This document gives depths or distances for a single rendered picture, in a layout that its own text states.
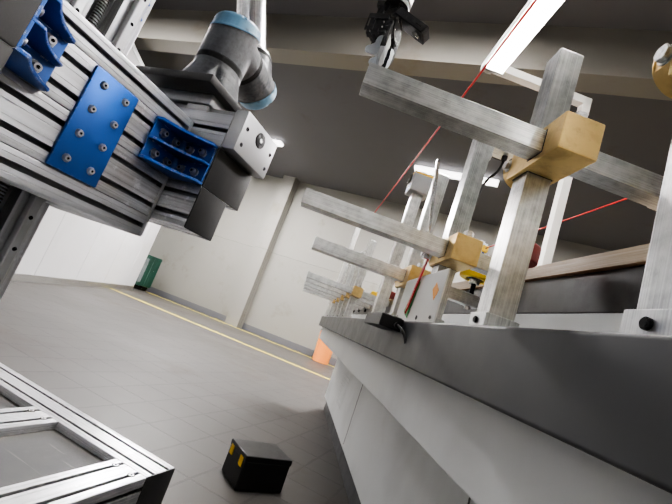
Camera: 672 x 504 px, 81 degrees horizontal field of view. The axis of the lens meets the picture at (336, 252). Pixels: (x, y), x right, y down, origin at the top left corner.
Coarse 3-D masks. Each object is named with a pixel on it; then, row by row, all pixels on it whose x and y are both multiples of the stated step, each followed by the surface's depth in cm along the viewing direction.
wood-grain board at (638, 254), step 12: (612, 252) 62; (624, 252) 59; (636, 252) 57; (552, 264) 76; (564, 264) 72; (576, 264) 69; (588, 264) 66; (600, 264) 63; (612, 264) 61; (624, 264) 58; (636, 264) 57; (528, 276) 83; (540, 276) 78; (552, 276) 75; (468, 288) 111
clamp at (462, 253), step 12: (456, 240) 68; (468, 240) 69; (480, 240) 69; (456, 252) 68; (468, 252) 68; (480, 252) 69; (432, 264) 77; (444, 264) 74; (456, 264) 71; (468, 264) 68
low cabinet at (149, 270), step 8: (152, 256) 842; (144, 264) 827; (152, 264) 847; (160, 264) 868; (144, 272) 833; (152, 272) 853; (136, 280) 819; (144, 280) 839; (152, 280) 859; (136, 288) 830; (144, 288) 849
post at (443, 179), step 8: (440, 176) 105; (448, 176) 105; (432, 184) 106; (440, 184) 104; (440, 192) 104; (440, 200) 104; (424, 208) 105; (424, 216) 103; (424, 224) 102; (432, 224) 102; (408, 256) 103; (416, 256) 101; (408, 264) 100; (416, 264) 100; (400, 288) 99; (400, 296) 99; (392, 304) 101; (392, 312) 98
